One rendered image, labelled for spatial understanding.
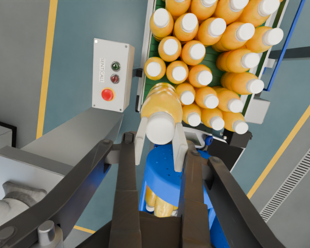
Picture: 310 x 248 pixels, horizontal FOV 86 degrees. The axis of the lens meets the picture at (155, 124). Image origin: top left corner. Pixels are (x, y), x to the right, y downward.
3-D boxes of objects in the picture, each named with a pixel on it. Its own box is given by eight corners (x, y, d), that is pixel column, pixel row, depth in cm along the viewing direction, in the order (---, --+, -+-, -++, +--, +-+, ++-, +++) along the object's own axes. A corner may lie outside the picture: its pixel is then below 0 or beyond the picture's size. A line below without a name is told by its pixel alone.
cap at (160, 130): (155, 107, 23) (154, 111, 21) (179, 120, 23) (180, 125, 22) (142, 129, 24) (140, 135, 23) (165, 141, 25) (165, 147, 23)
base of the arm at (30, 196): (10, 218, 77) (-2, 229, 72) (4, 180, 69) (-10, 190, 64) (48, 226, 77) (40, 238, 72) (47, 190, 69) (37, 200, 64)
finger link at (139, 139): (139, 166, 16) (131, 165, 16) (144, 137, 23) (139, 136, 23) (142, 139, 15) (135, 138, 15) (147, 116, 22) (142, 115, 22)
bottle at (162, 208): (183, 176, 59) (172, 214, 66) (165, 169, 62) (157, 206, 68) (176, 188, 53) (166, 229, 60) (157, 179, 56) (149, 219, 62)
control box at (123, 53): (102, 100, 62) (91, 107, 52) (105, 42, 55) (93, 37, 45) (129, 105, 62) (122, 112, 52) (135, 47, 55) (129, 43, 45)
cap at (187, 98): (191, 88, 50) (192, 89, 48) (194, 101, 51) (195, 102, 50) (178, 93, 51) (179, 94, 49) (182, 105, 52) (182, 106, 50)
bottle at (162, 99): (157, 77, 39) (150, 92, 22) (182, 91, 40) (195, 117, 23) (143, 102, 42) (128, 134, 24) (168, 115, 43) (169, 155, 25)
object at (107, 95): (102, 99, 51) (100, 100, 50) (102, 87, 50) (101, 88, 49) (113, 101, 51) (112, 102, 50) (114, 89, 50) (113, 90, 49)
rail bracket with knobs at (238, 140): (216, 135, 75) (224, 145, 65) (221, 119, 73) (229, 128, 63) (237, 138, 75) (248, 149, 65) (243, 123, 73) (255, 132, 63)
